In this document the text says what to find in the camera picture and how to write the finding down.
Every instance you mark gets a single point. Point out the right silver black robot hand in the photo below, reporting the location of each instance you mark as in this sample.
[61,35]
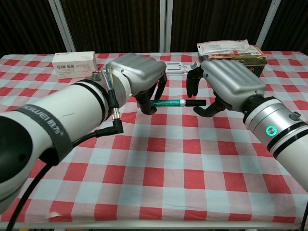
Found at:
[233,79]

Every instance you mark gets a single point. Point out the white sticker sheet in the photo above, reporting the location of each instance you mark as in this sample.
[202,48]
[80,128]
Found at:
[175,68]

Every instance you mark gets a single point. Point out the clear plastic packet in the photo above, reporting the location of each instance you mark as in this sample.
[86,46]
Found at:
[221,48]

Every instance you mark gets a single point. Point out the green marker pen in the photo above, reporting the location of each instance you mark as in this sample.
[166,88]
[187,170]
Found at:
[168,103]

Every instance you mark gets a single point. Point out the stack of snack packets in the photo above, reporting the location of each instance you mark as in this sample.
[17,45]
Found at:
[256,51]

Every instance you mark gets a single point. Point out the gold rectangular tin can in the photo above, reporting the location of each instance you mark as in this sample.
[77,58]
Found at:
[257,65]

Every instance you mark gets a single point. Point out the black marker cap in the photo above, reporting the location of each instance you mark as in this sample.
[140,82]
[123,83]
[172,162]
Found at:
[196,103]

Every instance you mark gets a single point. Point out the grey metal partition post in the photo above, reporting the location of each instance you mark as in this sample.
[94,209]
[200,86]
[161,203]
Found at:
[166,24]
[269,21]
[61,24]

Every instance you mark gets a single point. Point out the dark brown partition panel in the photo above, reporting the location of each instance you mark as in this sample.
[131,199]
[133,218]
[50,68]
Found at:
[24,24]
[293,24]
[216,21]
[110,24]

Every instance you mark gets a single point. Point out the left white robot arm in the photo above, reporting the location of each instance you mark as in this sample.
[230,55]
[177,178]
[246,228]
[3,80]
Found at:
[79,103]

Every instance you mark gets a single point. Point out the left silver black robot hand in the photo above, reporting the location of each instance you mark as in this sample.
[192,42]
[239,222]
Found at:
[139,69]

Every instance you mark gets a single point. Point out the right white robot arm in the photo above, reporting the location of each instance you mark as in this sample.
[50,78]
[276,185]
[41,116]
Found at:
[288,144]

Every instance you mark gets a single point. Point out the red white checkered tablecloth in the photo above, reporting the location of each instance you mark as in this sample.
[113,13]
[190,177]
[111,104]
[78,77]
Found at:
[156,168]

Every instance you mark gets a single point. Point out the white carton box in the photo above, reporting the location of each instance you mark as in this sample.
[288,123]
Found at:
[74,65]

